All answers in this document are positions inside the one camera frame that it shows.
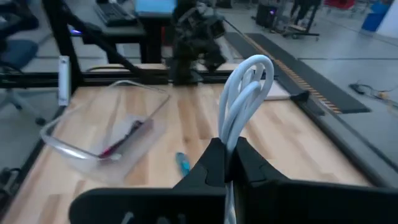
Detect black hazard-striped ramp mat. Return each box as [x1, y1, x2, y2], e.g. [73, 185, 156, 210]
[224, 32, 326, 116]
[245, 32, 371, 114]

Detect teal braided USB-C cable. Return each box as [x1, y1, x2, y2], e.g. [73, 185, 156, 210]
[175, 151, 191, 178]

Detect blue office chair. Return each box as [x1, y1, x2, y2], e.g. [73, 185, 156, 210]
[0, 0, 48, 126]

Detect magenta braided USB-C cable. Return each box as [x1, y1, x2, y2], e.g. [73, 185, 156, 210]
[99, 119, 153, 159]

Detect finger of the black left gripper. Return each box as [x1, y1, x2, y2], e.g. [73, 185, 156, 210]
[175, 40, 201, 65]
[201, 42, 228, 73]

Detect computer monitor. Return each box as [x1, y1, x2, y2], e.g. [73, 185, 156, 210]
[134, 0, 178, 16]

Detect black equipment cart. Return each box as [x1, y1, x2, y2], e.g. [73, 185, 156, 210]
[254, 0, 322, 40]

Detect black desk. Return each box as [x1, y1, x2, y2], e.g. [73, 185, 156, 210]
[65, 0, 175, 65]

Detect white USB-C cable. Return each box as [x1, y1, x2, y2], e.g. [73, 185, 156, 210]
[217, 54, 275, 224]

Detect red object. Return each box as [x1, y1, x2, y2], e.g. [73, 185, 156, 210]
[323, 0, 356, 10]

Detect black computer keyboard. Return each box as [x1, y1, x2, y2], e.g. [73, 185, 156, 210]
[94, 1, 138, 27]

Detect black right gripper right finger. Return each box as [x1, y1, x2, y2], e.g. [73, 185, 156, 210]
[231, 136, 398, 224]

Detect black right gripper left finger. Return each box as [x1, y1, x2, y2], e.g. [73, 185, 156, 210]
[68, 136, 229, 224]

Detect clear plastic bin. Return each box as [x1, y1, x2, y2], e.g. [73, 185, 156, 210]
[40, 80, 171, 184]

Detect tangled floor cables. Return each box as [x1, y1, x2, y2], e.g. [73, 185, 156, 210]
[348, 82, 398, 110]

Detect silver aluminium extrusion post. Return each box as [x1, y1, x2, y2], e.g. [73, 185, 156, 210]
[58, 55, 71, 106]

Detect blue bin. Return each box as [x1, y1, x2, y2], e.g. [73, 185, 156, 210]
[360, 1, 390, 32]

